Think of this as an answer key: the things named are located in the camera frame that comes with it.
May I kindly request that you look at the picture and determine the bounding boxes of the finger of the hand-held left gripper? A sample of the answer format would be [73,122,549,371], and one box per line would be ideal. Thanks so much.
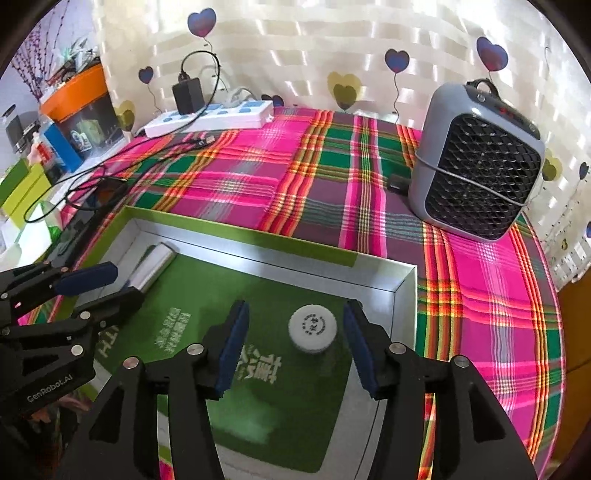
[0,261,118,315]
[0,286,145,365]

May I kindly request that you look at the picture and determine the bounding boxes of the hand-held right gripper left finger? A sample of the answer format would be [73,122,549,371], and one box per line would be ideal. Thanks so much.
[69,300,250,480]

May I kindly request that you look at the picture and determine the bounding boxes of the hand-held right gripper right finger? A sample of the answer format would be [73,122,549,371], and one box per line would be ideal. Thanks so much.
[344,299,539,480]

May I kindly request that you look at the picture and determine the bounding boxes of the small white round cap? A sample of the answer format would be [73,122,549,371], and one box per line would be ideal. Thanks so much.
[288,305,339,355]

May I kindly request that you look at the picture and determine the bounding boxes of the green cardboard box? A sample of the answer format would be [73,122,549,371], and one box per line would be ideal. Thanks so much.
[55,205,437,480]

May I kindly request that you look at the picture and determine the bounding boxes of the black smartphone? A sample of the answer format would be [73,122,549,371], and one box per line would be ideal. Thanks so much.
[48,210,116,273]

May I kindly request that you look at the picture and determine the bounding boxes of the white green tissue pack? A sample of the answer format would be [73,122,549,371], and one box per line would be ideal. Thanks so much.
[0,198,63,268]

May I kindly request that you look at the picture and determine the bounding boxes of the yellow-green boxes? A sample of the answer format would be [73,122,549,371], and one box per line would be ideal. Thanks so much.
[0,161,51,227]

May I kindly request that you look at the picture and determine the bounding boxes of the blue box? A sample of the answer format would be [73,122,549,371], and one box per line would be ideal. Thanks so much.
[39,124,84,174]

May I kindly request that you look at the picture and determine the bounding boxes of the pink green plaid tablecloth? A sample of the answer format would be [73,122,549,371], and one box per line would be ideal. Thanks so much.
[18,106,561,480]

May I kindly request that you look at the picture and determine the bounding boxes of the orange lid tank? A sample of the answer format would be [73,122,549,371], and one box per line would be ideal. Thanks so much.
[39,62,125,153]

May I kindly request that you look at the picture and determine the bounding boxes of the black charger adapter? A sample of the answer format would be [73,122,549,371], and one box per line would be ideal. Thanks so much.
[172,78,205,116]

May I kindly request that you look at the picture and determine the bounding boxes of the white power strip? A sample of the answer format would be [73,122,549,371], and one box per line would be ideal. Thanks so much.
[144,100,274,138]

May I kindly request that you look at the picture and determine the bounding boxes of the clutter on tank lid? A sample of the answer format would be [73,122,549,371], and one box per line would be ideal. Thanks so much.
[46,41,102,88]

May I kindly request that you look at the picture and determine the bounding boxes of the grey fan heater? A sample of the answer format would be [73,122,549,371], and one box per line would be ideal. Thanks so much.
[407,79,543,241]

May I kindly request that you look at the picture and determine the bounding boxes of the pink blossom branches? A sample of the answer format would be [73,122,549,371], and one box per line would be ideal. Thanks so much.
[14,0,70,97]

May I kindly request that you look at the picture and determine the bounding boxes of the black usb cable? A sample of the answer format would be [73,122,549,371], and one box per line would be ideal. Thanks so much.
[23,131,218,224]

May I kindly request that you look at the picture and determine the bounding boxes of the black charger cable loop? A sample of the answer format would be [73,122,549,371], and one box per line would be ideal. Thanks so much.
[178,50,222,108]

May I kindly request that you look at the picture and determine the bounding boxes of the white power cord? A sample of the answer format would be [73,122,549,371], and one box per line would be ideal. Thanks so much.
[225,86,260,105]

